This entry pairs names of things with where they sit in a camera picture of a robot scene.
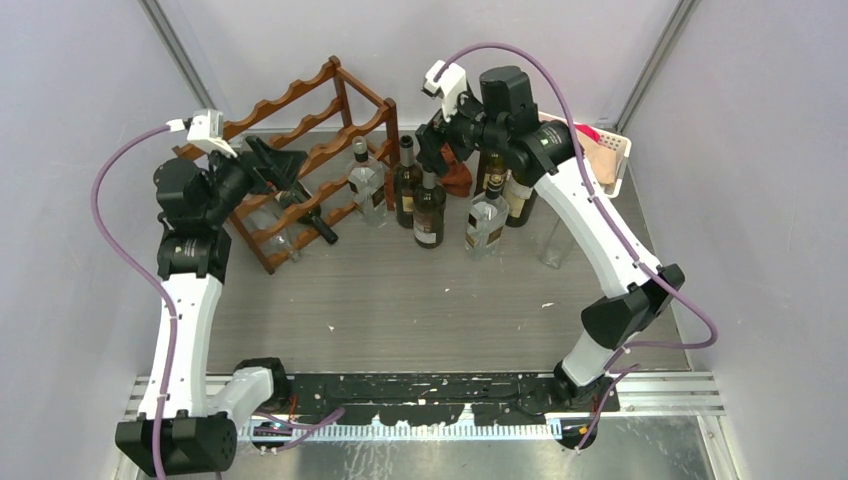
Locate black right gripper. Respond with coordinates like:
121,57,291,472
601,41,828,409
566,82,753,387
414,83,505,178

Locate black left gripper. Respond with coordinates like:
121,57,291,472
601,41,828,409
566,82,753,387
202,136,305,225

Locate dark green wine bottle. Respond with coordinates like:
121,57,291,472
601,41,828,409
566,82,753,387
474,150,513,200

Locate clear glass bottle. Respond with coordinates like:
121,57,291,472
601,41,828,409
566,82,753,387
248,201,303,261

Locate square clear bottle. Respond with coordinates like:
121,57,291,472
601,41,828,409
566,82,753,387
347,136,388,228

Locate clear bottle gold cap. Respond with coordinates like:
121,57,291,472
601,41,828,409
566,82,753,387
465,174,509,260

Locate dark wine bottle cream label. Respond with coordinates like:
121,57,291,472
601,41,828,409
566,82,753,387
502,171,538,228

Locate clear bottle front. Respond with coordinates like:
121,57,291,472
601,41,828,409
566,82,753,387
538,218,577,269

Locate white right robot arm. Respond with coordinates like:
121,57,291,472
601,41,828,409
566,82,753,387
416,60,685,411

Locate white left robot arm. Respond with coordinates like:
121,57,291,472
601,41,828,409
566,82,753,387
115,149,308,478

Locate green wine bottle silver neck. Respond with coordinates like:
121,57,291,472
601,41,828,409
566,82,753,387
392,135,422,229

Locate wooden wine rack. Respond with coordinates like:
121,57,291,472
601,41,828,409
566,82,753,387
173,55,401,276

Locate brown suede cloth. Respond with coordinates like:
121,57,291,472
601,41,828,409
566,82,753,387
441,143,473,198

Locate pink cloth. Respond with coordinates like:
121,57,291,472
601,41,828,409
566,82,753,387
575,123,601,143

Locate beige cloth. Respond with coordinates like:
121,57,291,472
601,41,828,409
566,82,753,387
578,132,617,186

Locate white plastic basket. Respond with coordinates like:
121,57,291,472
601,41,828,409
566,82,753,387
539,112,632,199

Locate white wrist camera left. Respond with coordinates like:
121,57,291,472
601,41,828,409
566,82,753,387
165,109,237,159

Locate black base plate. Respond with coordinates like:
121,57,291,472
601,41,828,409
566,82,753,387
259,372,620,427

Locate aluminium frame rail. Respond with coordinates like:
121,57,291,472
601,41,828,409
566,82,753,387
124,370,727,442

